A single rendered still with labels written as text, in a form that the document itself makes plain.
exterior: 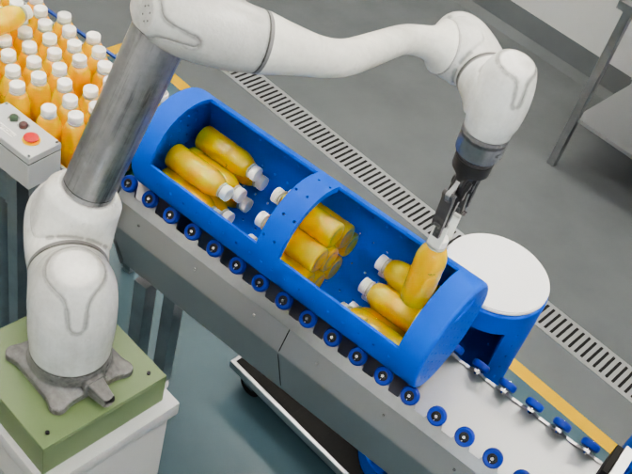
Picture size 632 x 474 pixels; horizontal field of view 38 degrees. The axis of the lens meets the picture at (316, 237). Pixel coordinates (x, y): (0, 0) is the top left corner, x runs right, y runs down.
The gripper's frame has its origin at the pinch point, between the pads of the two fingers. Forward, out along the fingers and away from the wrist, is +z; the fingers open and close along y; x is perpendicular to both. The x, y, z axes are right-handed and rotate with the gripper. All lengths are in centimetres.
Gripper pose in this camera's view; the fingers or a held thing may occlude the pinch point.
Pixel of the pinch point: (443, 229)
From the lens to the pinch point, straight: 188.2
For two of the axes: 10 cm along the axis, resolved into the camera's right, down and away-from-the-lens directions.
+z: -2.1, 7.0, 6.9
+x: -7.7, -5.5, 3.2
